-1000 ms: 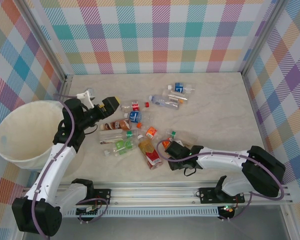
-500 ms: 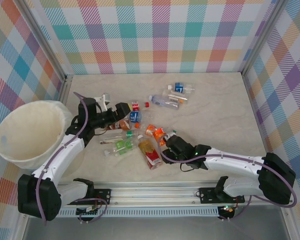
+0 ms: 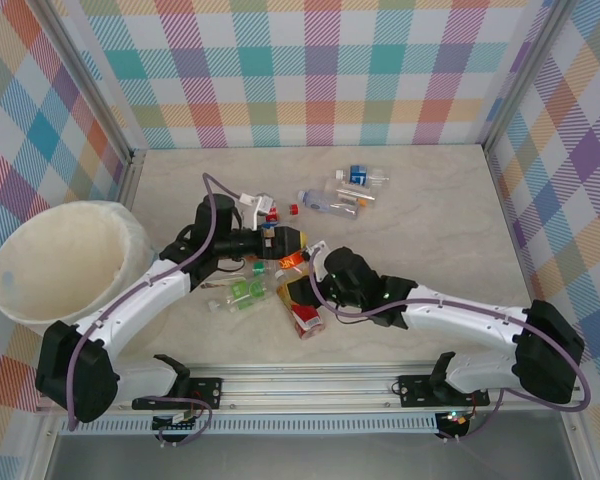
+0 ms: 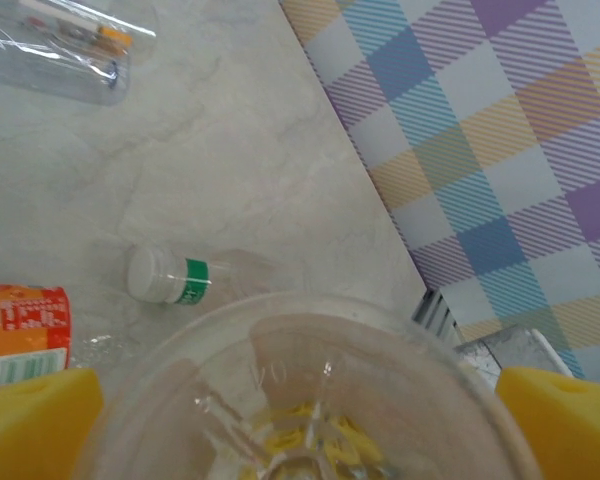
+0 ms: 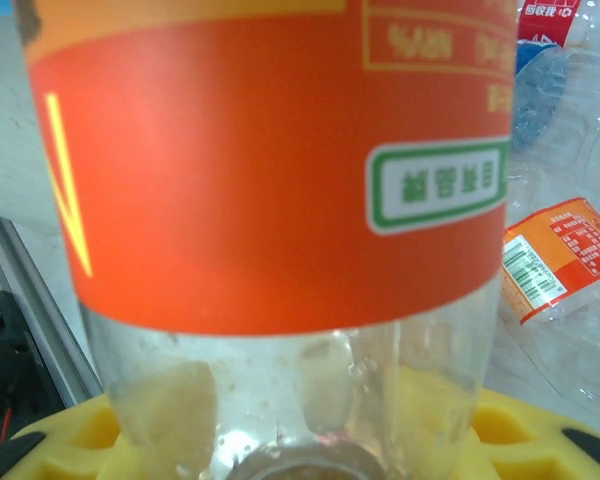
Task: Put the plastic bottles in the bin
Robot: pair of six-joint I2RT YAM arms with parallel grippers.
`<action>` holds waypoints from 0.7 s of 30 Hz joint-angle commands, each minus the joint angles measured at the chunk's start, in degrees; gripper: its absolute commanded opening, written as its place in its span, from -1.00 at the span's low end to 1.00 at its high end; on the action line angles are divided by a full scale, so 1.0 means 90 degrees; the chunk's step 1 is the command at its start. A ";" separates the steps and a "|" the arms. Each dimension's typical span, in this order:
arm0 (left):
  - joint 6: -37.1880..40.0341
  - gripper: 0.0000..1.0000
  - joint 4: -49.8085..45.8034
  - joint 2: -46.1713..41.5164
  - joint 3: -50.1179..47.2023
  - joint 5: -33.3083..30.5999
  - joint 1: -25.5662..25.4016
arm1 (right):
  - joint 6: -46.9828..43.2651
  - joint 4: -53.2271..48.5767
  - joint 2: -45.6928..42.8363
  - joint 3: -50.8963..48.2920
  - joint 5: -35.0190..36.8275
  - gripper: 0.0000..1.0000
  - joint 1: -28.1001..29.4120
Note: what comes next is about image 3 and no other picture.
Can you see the orange label orange cap bottle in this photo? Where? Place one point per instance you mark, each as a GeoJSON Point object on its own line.
{"type": "Point", "coordinates": [290, 262]}

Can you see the clear bottle green cap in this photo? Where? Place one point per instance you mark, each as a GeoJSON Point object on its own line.
{"type": "Point", "coordinates": [258, 268]}

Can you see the red yellow label tea bottle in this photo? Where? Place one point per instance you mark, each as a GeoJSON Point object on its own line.
{"type": "Point", "coordinates": [307, 320]}

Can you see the red label cola bottle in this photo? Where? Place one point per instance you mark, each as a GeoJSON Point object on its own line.
{"type": "Point", "coordinates": [293, 209]}

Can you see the bluish clear water bottle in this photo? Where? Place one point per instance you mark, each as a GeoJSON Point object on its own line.
{"type": "Point", "coordinates": [322, 201]}

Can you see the green label clear bottle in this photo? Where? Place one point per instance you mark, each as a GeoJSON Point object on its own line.
{"type": "Point", "coordinates": [240, 291]}

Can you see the clear bottle orange cap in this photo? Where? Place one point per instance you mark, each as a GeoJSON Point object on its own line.
{"type": "Point", "coordinates": [354, 194]}

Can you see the blue label white cap bottle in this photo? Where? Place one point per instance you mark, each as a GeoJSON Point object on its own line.
{"type": "Point", "coordinates": [358, 176]}

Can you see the cream round bin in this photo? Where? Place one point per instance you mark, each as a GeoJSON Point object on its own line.
{"type": "Point", "coordinates": [55, 260]}

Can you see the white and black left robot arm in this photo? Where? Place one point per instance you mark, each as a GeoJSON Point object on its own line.
{"type": "Point", "coordinates": [130, 305]}

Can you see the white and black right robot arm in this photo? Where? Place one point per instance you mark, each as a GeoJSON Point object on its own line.
{"type": "Point", "coordinates": [460, 317]}

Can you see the small controller circuit board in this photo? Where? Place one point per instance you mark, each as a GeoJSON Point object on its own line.
{"type": "Point", "coordinates": [455, 419]}
{"type": "Point", "coordinates": [177, 419]}

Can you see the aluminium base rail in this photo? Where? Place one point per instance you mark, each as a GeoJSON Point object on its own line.
{"type": "Point", "coordinates": [305, 387]}

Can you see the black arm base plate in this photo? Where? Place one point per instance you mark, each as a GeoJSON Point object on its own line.
{"type": "Point", "coordinates": [415, 390]}
{"type": "Point", "coordinates": [206, 392]}

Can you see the aluminium frame post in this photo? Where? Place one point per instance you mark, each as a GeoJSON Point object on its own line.
{"type": "Point", "coordinates": [521, 75]}
{"type": "Point", "coordinates": [96, 85]}

